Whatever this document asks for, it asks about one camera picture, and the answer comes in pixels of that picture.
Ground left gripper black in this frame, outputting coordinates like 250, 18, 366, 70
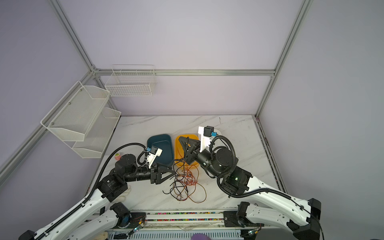
124, 162, 175, 184

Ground dark teal plastic bin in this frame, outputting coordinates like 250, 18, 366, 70
146, 133, 175, 168

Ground red cable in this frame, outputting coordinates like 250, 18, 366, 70
173, 167, 208, 204

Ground lower white mesh shelf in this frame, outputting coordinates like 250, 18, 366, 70
72, 108, 121, 159

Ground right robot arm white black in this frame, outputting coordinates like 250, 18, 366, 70
179, 135, 325, 240

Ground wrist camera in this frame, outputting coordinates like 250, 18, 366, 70
198, 126, 217, 153
146, 146, 163, 168

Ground white wire wall basket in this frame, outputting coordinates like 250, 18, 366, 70
105, 65, 157, 97

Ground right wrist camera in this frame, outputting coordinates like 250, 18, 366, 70
198, 126, 217, 153

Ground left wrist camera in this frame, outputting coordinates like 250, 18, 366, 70
146, 146, 163, 168

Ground white work glove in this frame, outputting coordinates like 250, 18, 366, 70
115, 185, 132, 202

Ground purple object at edge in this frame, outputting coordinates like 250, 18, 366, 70
191, 234, 211, 240

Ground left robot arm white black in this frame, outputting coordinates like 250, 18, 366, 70
19, 143, 174, 240

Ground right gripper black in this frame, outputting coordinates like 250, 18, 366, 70
177, 135, 222, 178

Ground upper white mesh shelf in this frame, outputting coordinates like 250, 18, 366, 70
41, 81, 111, 142

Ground white mesh shelf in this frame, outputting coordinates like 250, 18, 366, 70
41, 81, 111, 142
72, 108, 121, 159

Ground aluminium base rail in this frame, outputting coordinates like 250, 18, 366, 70
58, 207, 309, 232

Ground white plastic bin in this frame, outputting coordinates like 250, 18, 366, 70
214, 129, 222, 136

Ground yellow plastic bin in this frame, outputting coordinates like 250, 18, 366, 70
174, 134, 199, 167

